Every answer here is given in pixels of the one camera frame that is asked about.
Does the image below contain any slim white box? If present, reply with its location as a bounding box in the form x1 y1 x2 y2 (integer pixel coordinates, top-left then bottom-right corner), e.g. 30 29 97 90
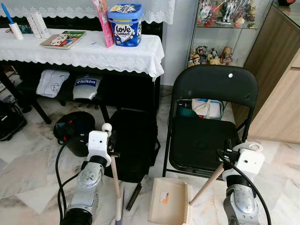
26 13 42 39
34 11 50 38

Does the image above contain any large black backpack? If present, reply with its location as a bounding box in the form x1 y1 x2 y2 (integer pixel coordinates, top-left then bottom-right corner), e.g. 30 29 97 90
104 109 161 183

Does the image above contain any white toy robot figure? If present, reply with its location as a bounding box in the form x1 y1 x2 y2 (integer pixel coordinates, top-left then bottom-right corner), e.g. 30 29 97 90
220 0 235 23

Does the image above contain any black folding chair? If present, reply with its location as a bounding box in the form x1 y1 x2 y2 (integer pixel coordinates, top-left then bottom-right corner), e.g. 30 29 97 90
163 65 259 181

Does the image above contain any white blue tissue box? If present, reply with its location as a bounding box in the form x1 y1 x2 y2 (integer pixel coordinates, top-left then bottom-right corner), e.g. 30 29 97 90
191 98 224 120

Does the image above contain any pink tall packet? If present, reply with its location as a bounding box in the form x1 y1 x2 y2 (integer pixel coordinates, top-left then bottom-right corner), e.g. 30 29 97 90
92 0 115 48

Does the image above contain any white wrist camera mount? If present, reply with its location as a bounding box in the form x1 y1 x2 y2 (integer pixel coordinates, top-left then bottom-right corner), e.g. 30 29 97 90
233 149 265 184
87 130 113 168

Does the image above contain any wooden handled short broom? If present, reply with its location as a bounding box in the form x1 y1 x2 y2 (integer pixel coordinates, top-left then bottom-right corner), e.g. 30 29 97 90
102 123 126 225

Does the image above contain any white lace tablecloth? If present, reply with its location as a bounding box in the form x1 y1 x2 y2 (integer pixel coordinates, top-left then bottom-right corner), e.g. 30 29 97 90
0 29 165 78

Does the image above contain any red toy figure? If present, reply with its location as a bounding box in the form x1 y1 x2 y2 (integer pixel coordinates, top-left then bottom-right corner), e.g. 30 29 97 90
199 5 214 26

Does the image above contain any grey BitRobot bag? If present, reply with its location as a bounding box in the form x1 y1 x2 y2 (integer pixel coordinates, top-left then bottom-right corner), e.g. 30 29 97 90
73 74 103 101

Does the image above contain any dark brown stick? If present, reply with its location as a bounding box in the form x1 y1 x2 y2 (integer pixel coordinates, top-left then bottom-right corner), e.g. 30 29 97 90
125 182 142 211

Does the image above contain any beige long handled dustpan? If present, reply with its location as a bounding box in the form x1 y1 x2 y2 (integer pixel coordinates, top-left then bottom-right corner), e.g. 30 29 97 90
148 142 264 225

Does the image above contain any white lace dust cover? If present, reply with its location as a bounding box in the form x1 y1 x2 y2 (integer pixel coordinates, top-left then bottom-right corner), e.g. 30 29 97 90
0 0 176 25

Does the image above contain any blue Love Letters tin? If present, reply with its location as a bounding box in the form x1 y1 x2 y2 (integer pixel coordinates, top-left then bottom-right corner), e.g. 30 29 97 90
107 4 144 47

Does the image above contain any light wood cabinet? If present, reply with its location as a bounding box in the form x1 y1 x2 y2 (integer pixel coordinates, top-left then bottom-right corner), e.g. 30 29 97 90
231 4 300 144

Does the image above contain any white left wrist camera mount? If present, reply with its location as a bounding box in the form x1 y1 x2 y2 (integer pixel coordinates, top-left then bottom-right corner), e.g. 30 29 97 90
87 130 113 168

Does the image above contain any colourful picture book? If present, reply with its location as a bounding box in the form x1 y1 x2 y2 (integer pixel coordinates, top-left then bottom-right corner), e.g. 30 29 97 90
40 30 87 50

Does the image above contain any dark green container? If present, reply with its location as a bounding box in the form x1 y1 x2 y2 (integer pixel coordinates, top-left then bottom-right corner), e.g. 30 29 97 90
177 105 195 118

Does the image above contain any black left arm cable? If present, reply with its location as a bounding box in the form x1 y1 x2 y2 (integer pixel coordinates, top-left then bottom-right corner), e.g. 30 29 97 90
55 138 90 221

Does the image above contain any glass display cabinet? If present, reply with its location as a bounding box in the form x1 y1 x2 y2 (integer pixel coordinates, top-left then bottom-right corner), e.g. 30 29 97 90
187 0 275 68

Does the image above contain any small chibi figurine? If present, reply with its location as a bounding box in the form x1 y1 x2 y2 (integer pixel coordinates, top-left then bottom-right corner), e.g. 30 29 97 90
187 47 200 67
220 46 233 65
209 49 222 66
197 45 210 64

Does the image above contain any black soft bag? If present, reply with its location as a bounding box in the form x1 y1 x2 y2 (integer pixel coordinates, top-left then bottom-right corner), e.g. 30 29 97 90
0 101 27 142

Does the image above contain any blue handled lint roller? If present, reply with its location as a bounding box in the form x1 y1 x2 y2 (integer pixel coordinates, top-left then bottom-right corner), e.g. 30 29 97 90
0 3 24 40

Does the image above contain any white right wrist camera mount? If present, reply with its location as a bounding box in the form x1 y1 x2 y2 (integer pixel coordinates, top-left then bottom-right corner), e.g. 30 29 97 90
233 149 265 184

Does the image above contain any white padded bag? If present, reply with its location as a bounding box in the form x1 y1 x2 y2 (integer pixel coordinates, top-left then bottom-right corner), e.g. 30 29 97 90
36 69 70 98

